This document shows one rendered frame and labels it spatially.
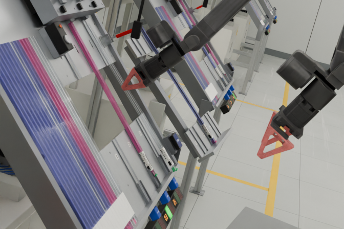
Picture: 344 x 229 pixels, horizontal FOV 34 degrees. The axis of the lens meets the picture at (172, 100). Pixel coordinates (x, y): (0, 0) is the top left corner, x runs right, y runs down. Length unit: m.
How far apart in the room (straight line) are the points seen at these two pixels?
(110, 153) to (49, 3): 0.40
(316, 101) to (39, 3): 0.70
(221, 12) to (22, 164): 0.73
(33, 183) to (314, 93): 0.60
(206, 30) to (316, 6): 7.53
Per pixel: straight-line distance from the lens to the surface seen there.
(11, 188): 1.61
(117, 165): 1.45
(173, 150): 1.78
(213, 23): 1.59
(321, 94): 1.22
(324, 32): 9.12
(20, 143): 1.15
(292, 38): 9.12
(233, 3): 1.60
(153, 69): 1.62
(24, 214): 1.59
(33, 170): 1.16
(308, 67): 1.22
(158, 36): 1.60
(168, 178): 1.66
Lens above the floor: 1.39
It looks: 16 degrees down
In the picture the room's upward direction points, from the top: 14 degrees clockwise
